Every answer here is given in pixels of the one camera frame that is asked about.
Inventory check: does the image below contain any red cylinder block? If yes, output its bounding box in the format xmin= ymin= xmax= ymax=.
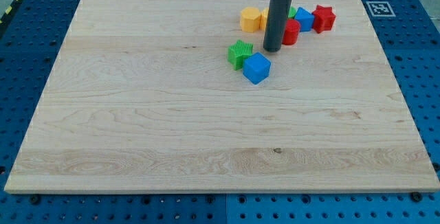
xmin=282 ymin=19 xmax=300 ymax=45

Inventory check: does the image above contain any blue cube block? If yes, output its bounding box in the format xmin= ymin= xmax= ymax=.
xmin=243 ymin=52 xmax=272 ymax=85

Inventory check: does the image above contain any green star block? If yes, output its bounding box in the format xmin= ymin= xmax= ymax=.
xmin=228 ymin=40 xmax=254 ymax=70

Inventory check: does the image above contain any wooden board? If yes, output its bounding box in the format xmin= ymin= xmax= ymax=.
xmin=5 ymin=0 xmax=439 ymax=194

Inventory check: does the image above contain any yellow hexagon block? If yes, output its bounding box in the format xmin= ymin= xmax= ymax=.
xmin=239 ymin=7 xmax=261 ymax=33

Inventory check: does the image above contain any yellow block behind rod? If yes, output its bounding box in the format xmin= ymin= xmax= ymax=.
xmin=260 ymin=8 xmax=269 ymax=31

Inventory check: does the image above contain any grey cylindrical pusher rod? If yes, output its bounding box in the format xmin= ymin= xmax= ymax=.
xmin=263 ymin=0 xmax=292 ymax=53

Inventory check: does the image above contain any green block behind rod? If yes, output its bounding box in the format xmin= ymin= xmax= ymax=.
xmin=288 ymin=7 xmax=297 ymax=19

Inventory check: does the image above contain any blue triangular block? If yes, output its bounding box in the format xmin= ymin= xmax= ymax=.
xmin=294 ymin=7 xmax=315 ymax=32

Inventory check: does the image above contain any red star block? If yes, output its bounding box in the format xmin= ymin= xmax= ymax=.
xmin=312 ymin=5 xmax=336 ymax=34

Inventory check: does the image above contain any white fiducial marker tag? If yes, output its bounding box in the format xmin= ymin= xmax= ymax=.
xmin=366 ymin=1 xmax=395 ymax=17

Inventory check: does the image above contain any black board stop bolt left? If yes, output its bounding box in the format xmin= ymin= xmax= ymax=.
xmin=29 ymin=194 xmax=41 ymax=205

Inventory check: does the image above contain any black board stop bolt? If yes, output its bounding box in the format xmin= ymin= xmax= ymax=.
xmin=410 ymin=192 xmax=423 ymax=203
xmin=29 ymin=194 xmax=41 ymax=205

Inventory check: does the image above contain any black board stop bolt right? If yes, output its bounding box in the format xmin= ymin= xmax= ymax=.
xmin=410 ymin=192 xmax=423 ymax=203

